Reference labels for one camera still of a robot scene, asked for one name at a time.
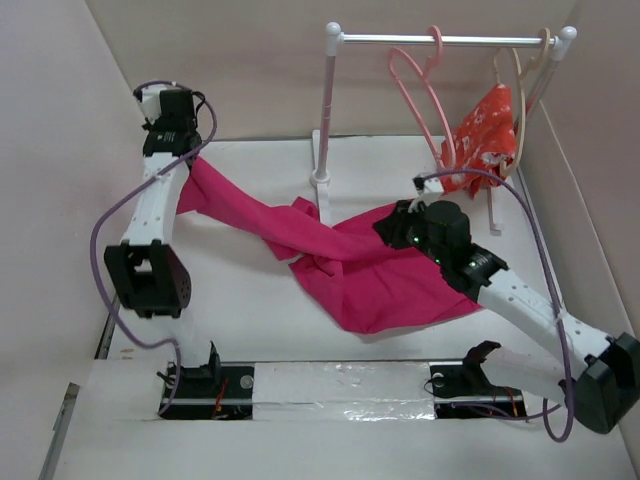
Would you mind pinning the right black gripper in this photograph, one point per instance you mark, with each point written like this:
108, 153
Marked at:
392, 226

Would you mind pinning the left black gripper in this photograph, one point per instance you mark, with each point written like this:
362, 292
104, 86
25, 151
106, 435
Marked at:
152, 128

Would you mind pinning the magenta pink trousers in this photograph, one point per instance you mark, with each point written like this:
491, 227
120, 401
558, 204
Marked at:
364, 285

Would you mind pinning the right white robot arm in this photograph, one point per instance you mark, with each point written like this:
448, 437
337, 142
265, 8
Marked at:
584, 369

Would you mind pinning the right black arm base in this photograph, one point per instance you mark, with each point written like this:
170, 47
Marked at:
461, 390

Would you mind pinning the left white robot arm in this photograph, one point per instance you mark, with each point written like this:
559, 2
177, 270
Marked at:
149, 278

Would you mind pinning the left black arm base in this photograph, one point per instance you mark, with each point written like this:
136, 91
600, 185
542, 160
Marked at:
216, 390

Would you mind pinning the beige wooden hanger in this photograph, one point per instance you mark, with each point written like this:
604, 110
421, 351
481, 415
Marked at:
508, 167

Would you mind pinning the orange floral garment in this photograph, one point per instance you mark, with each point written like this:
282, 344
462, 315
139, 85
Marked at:
483, 141

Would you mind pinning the white clothes rack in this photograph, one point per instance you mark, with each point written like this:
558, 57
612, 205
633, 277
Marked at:
535, 83

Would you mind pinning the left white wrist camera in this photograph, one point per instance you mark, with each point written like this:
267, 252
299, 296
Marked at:
148, 99

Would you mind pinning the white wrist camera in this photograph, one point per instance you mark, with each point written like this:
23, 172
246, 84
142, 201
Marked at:
429, 189
148, 99

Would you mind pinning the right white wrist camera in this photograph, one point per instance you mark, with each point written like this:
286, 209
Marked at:
429, 189

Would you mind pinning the metal side rail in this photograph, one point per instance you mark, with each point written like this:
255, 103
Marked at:
60, 429

